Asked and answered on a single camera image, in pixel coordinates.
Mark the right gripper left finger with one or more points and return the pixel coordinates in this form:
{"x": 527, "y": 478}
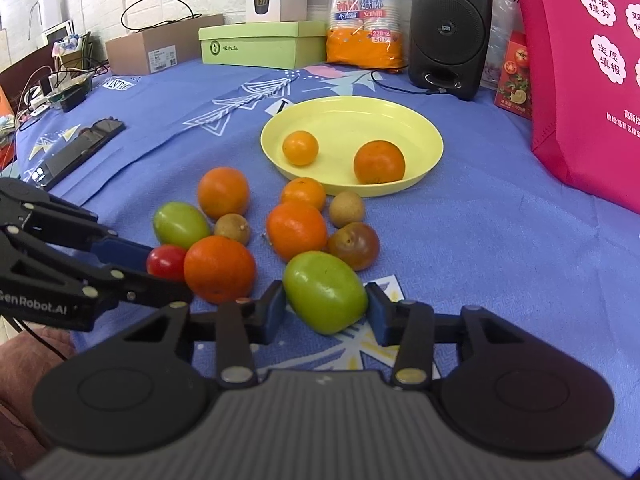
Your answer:
{"x": 233, "y": 327}

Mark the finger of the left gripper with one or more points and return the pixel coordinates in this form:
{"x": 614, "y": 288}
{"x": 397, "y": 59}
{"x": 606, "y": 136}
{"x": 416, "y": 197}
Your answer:
{"x": 120, "y": 252}
{"x": 150, "y": 291}

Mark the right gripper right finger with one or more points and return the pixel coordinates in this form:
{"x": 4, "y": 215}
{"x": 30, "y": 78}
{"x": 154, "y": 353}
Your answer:
{"x": 415, "y": 328}

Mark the red apple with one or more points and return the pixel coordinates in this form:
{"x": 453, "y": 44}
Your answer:
{"x": 166, "y": 262}

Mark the green apple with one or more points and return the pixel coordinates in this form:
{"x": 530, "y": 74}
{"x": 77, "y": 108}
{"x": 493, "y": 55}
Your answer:
{"x": 325, "y": 293}
{"x": 179, "y": 224}

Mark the large front orange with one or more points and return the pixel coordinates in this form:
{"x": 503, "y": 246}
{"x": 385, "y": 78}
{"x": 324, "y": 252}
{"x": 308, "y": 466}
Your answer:
{"x": 379, "y": 161}

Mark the small yellow-orange citrus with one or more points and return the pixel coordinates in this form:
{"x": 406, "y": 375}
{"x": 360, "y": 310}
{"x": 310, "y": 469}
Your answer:
{"x": 300, "y": 148}

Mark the middle orange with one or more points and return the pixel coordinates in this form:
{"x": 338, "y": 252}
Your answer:
{"x": 218, "y": 269}

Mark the brown kiwi left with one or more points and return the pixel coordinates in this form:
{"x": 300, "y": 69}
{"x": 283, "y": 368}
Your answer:
{"x": 234, "y": 227}

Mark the brown kiwi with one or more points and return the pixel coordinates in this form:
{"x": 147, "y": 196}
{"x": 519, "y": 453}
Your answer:
{"x": 234, "y": 227}
{"x": 346, "y": 207}

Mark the dark red plum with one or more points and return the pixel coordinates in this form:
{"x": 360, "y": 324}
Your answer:
{"x": 357, "y": 244}

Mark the blue patterned tablecloth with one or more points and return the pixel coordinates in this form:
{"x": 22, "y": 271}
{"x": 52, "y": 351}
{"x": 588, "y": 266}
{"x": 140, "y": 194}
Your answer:
{"x": 487, "y": 226}

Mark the centre right orange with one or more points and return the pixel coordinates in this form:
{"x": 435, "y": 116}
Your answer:
{"x": 295, "y": 227}

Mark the black remote control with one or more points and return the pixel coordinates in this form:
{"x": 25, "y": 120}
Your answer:
{"x": 83, "y": 146}

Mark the back left orange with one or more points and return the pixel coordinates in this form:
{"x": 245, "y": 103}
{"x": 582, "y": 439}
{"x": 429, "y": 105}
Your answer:
{"x": 223, "y": 190}

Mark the brown kiwi right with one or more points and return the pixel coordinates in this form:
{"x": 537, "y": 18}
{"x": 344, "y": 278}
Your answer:
{"x": 346, "y": 207}

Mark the small back orange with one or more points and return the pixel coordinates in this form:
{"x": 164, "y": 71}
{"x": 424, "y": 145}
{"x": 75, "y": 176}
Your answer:
{"x": 306, "y": 190}

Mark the cluttered electronics pile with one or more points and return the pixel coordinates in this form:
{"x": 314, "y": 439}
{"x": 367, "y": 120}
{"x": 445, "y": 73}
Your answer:
{"x": 28, "y": 83}

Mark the brown cardboard box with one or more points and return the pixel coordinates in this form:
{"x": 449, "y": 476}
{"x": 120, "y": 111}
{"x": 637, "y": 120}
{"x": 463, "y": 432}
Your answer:
{"x": 158, "y": 48}

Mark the yellow plastic plate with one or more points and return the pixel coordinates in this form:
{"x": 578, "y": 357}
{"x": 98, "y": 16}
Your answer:
{"x": 341, "y": 125}

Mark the red fruit carton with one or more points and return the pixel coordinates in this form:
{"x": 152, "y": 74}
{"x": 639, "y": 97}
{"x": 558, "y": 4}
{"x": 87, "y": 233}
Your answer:
{"x": 513, "y": 92}

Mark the green shoe box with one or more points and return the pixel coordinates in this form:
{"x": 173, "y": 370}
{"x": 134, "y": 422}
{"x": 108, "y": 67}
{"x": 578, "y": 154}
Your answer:
{"x": 285, "y": 45}

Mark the paper cups package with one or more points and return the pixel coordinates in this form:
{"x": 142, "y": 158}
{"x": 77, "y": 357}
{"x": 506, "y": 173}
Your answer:
{"x": 365, "y": 33}

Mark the black speaker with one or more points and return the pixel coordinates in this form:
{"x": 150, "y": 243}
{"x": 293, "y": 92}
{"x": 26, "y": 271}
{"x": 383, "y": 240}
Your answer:
{"x": 448, "y": 43}

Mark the pink tote bag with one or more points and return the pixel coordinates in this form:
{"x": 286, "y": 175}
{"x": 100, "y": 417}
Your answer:
{"x": 584, "y": 64}

